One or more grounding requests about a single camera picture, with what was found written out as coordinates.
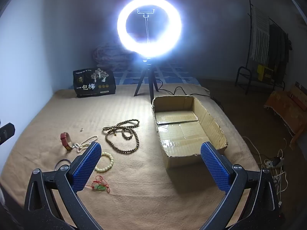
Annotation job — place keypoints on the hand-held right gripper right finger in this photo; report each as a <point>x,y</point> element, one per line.
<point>213,167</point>

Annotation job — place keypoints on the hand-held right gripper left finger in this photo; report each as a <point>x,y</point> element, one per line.
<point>86,166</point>

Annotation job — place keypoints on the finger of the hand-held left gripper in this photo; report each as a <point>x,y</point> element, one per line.
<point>7,130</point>

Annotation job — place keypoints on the cardboard box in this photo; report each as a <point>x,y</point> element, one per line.
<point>182,129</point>

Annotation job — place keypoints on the tan blanket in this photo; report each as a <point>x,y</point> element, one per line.
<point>134,184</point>

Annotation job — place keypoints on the black printed snack bag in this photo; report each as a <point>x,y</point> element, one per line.
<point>93,86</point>

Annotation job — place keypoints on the black clothes rack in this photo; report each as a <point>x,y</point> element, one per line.
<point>240,70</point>

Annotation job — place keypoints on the blue patterned sheet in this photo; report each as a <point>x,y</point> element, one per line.
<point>172,73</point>

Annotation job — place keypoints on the yellow box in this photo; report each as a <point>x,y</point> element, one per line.
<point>263,73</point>

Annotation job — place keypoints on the black tripod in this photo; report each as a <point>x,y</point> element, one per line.
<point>146,75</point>

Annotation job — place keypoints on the red brown box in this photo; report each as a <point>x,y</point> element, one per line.
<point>298,95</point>

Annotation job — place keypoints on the bundled patterned quilt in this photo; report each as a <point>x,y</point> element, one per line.
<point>105,55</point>

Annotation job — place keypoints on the dark hanging clothes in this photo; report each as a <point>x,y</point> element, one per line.
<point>278,48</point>

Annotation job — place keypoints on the striped hanging towel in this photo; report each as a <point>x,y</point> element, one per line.
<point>260,36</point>

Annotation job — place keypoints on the phone holder clamp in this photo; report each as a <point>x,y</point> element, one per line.
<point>145,16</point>

